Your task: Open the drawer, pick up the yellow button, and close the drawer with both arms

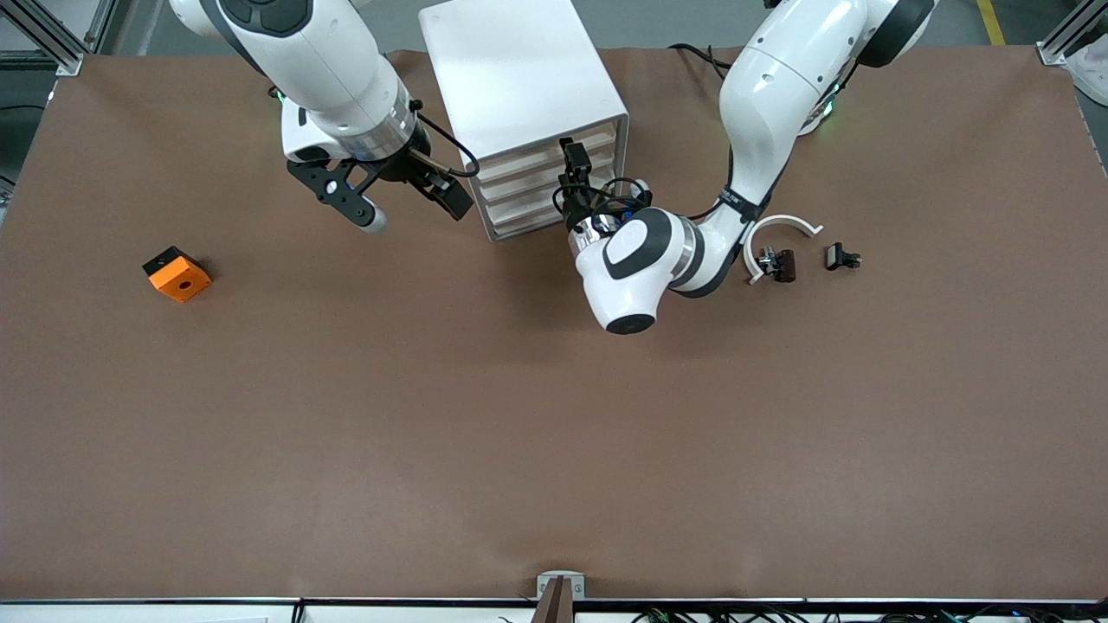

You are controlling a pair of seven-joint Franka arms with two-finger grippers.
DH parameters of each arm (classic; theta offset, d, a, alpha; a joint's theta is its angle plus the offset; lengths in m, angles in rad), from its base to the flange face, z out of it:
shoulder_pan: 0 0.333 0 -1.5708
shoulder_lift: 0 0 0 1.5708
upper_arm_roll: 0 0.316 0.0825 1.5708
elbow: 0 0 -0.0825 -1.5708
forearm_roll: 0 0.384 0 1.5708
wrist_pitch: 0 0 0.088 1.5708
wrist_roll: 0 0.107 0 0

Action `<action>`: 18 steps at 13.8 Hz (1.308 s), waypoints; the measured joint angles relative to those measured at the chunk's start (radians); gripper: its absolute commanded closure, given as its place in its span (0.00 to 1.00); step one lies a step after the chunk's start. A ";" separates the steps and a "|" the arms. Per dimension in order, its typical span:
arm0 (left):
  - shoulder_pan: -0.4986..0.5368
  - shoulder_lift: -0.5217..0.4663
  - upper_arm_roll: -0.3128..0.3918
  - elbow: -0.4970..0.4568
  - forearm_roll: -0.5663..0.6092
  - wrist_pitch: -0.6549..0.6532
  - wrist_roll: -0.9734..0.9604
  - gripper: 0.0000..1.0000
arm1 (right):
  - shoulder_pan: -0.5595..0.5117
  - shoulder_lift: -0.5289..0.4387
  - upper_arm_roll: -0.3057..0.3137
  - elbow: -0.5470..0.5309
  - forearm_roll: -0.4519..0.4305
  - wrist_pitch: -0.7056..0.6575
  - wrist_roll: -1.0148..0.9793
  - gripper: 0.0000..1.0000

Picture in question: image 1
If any white curved plastic bracket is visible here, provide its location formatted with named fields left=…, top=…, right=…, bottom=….
left=743, top=214, right=824, bottom=286

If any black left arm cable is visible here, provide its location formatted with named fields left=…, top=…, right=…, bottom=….
left=552, top=176, right=652, bottom=228

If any brown camera post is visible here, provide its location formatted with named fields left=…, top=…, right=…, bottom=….
left=531, top=578, right=575, bottom=623

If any dark brown small component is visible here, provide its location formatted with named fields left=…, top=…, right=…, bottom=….
left=759, top=247, right=798, bottom=284

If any white drawer cabinet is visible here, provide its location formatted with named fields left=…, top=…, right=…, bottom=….
left=419, top=0, right=631, bottom=244

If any brown table cover sheet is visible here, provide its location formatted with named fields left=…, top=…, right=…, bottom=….
left=0, top=45, right=1108, bottom=602

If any orange button box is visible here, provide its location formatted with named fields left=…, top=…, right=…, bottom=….
left=142, top=246, right=213, bottom=304

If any white table edge rail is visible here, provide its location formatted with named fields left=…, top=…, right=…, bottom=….
left=0, top=595, right=1108, bottom=623

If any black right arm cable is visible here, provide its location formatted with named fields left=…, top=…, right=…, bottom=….
left=412, top=100, right=480, bottom=179

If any white drawer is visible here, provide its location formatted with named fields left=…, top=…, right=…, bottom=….
left=481, top=169, right=620, bottom=223
left=476, top=145, right=619, bottom=204
left=486, top=195, right=572, bottom=241
left=472, top=124, right=619, bottom=184

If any grey metal bracket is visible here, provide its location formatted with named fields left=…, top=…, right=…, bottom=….
left=536, top=570, right=586, bottom=601

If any black cable at arm base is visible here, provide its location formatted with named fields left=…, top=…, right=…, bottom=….
left=669, top=42, right=737, bottom=80

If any white plastic bag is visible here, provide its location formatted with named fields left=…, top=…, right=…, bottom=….
left=1070, top=38, right=1108, bottom=106

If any aluminium frame profile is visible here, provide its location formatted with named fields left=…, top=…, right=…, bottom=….
left=0, top=0, right=118, bottom=77
left=1037, top=0, right=1108, bottom=68

